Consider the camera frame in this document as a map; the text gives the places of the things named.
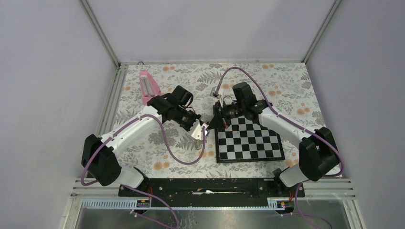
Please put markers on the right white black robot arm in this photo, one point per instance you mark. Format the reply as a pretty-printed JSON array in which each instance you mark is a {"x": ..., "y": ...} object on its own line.
[{"x": 316, "y": 147}]

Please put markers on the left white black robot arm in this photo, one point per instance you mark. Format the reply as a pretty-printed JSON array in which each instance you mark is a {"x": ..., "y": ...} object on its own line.
[{"x": 101, "y": 153}]

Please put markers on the grey slotted cable duct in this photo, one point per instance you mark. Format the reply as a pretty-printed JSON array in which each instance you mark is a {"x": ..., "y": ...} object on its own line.
[{"x": 145, "y": 204}]

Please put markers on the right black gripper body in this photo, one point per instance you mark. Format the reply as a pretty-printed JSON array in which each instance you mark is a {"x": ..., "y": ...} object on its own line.
[{"x": 228, "y": 112}]

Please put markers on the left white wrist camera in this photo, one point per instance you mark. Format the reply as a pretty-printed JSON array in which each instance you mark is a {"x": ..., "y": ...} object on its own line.
[{"x": 199, "y": 130}]

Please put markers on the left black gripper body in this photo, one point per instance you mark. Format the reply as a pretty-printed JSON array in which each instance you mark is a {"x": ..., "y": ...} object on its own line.
[{"x": 186, "y": 119}]

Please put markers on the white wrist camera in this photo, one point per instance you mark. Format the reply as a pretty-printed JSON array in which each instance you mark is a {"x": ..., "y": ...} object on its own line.
[
  {"x": 199, "y": 130},
  {"x": 218, "y": 94}
]

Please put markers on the black white chessboard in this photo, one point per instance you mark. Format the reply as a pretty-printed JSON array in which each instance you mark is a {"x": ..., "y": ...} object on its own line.
[{"x": 244, "y": 141}]

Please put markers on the floral patterned table mat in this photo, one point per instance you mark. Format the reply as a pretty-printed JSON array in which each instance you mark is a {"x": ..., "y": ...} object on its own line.
[{"x": 203, "y": 150}]

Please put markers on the pink metronome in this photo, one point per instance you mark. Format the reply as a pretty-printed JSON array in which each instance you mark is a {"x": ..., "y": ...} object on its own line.
[{"x": 149, "y": 87}]

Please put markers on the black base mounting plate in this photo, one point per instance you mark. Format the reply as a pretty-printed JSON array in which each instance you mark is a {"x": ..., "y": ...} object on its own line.
[{"x": 223, "y": 190}]

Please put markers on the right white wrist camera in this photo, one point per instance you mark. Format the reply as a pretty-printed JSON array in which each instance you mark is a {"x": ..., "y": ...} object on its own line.
[{"x": 218, "y": 94}]

